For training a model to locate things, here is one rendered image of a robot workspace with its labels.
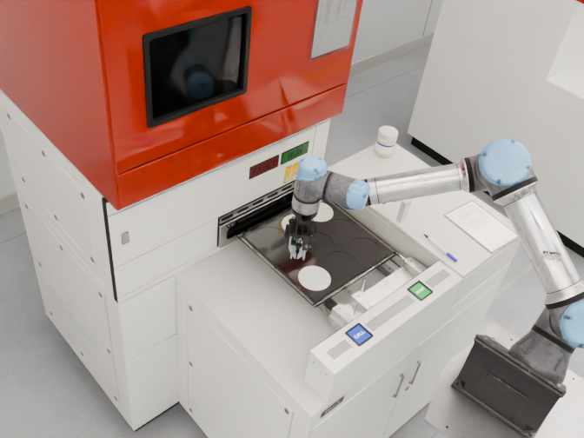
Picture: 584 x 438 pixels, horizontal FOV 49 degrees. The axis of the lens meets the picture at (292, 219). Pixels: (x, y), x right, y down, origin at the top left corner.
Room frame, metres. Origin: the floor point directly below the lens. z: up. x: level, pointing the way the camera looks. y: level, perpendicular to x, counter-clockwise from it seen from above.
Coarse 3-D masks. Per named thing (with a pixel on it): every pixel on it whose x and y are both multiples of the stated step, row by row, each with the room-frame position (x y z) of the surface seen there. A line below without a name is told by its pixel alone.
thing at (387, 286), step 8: (400, 272) 1.43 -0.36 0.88; (408, 272) 1.43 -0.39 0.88; (384, 280) 1.39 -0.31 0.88; (392, 280) 1.39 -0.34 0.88; (400, 280) 1.40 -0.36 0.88; (408, 280) 1.40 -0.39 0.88; (376, 288) 1.35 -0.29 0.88; (384, 288) 1.35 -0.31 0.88; (392, 288) 1.36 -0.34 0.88; (368, 296) 1.31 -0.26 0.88; (376, 296) 1.31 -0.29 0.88; (384, 296) 1.32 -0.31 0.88; (352, 304) 1.27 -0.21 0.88; (352, 312) 1.24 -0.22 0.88; (360, 312) 1.24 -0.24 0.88; (328, 320) 1.21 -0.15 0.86; (336, 320) 1.20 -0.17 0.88; (336, 328) 1.19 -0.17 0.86
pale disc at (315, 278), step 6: (306, 270) 1.36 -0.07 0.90; (312, 270) 1.36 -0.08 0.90; (318, 270) 1.37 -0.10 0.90; (324, 270) 1.37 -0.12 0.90; (300, 276) 1.33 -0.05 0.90; (306, 276) 1.33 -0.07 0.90; (312, 276) 1.34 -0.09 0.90; (318, 276) 1.34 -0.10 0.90; (324, 276) 1.35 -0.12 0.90; (306, 282) 1.31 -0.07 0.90; (312, 282) 1.31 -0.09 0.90; (318, 282) 1.32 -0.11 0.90; (324, 282) 1.32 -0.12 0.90; (306, 288) 1.29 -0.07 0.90; (312, 288) 1.29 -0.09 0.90; (318, 288) 1.30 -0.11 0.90; (324, 288) 1.30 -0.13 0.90
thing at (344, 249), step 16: (336, 208) 1.67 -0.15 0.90; (272, 224) 1.54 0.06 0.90; (320, 224) 1.58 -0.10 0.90; (336, 224) 1.59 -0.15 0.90; (352, 224) 1.60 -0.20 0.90; (256, 240) 1.46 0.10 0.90; (272, 240) 1.47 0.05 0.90; (320, 240) 1.50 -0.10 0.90; (336, 240) 1.51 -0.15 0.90; (352, 240) 1.52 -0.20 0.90; (368, 240) 1.54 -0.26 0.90; (272, 256) 1.40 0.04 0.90; (288, 256) 1.41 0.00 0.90; (320, 256) 1.43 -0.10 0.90; (336, 256) 1.44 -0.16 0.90; (352, 256) 1.45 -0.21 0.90; (368, 256) 1.46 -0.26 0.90; (384, 256) 1.47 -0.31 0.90; (288, 272) 1.34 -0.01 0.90; (336, 272) 1.37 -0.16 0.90; (352, 272) 1.38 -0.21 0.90; (304, 288) 1.29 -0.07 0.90; (336, 288) 1.31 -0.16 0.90
